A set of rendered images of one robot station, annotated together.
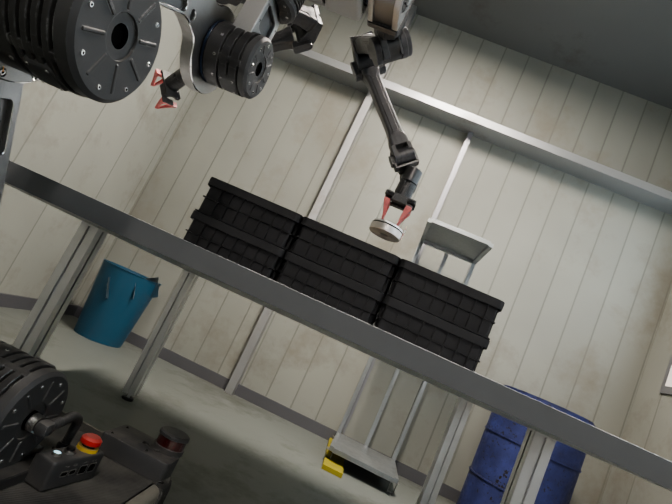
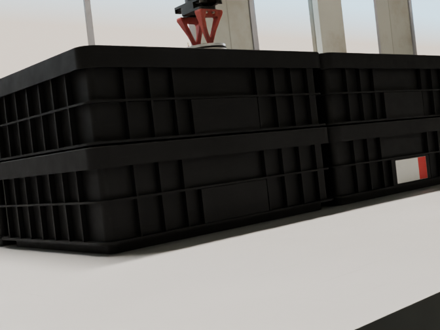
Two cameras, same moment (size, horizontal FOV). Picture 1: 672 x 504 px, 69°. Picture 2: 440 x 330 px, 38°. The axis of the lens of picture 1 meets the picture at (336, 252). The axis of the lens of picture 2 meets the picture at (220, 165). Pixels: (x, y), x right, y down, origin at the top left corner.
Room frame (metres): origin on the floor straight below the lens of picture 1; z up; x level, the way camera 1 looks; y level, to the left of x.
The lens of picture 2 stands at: (2.61, 0.87, 0.80)
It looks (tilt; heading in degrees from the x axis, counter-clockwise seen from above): 1 degrees down; 221
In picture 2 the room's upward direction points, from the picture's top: 6 degrees counter-clockwise
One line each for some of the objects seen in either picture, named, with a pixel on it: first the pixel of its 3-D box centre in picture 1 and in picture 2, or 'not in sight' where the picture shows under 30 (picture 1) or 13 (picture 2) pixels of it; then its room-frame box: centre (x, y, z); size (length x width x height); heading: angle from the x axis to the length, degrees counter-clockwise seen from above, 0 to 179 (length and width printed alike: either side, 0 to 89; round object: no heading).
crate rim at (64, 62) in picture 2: not in sight; (155, 77); (1.95, 0.19, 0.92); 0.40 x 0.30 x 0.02; 172
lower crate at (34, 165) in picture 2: not in sight; (167, 186); (1.95, 0.19, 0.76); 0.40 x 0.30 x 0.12; 172
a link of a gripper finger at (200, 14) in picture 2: (391, 211); (203, 24); (1.49, -0.10, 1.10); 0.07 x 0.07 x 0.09; 80
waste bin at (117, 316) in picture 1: (120, 303); not in sight; (3.48, 1.21, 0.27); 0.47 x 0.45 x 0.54; 84
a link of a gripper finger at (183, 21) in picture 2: (397, 213); (198, 27); (1.49, -0.13, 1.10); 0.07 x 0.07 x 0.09; 80
